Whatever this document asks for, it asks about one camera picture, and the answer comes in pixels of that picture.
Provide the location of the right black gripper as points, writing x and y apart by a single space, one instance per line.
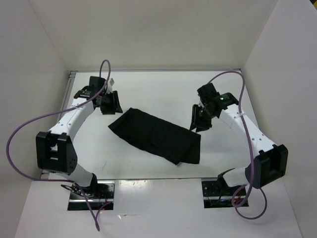
195 122

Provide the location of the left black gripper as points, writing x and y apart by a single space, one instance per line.
115 106

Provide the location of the black skirt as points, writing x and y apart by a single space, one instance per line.
157 136

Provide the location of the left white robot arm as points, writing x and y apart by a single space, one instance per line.
55 150

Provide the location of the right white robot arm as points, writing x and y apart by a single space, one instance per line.
268 160

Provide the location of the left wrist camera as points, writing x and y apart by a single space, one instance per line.
96 84

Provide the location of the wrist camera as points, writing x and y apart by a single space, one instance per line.
96 84
207 92

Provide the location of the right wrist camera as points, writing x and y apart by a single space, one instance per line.
207 92

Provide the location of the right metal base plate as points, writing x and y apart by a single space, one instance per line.
214 196

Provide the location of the metal base plate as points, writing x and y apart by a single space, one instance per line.
214 196
102 200

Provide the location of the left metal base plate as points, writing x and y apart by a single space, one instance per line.
102 200

